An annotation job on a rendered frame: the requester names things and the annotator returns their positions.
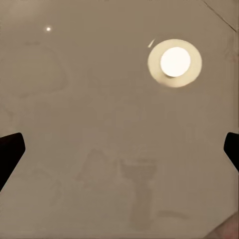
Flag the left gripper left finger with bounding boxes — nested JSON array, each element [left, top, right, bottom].
[[0, 132, 25, 191]]

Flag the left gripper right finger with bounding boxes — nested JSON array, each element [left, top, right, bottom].
[[224, 132, 239, 172]]

